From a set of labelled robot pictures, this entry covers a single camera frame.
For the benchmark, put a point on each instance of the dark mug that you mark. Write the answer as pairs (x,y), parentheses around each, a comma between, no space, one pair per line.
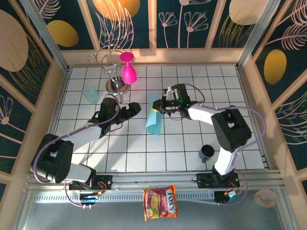
(207,151)

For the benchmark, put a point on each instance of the aluminium mounting rail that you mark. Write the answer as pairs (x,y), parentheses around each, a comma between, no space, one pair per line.
(156,178)

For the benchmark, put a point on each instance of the pink wine glass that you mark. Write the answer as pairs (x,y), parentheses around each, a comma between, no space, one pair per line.
(129,74)

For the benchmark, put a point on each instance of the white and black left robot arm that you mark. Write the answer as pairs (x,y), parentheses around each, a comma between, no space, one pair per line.
(85,134)

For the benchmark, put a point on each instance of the translucent teal plastic cup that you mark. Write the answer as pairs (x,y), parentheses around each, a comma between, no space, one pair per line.
(90,94)

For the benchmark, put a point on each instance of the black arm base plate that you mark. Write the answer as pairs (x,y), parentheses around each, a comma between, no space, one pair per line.
(106,182)
(204,180)

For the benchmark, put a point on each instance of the clear peach wine glass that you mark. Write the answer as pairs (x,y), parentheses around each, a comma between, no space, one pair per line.
(265,197)

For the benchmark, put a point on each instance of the light blue cloth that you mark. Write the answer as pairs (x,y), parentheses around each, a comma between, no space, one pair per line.
(153,124)

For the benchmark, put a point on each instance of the orange Fox's candy bag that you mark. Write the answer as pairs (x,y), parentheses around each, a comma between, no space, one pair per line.
(159,202)

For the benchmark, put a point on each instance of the aluminium frame post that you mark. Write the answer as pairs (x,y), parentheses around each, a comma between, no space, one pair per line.
(256,33)
(45,36)

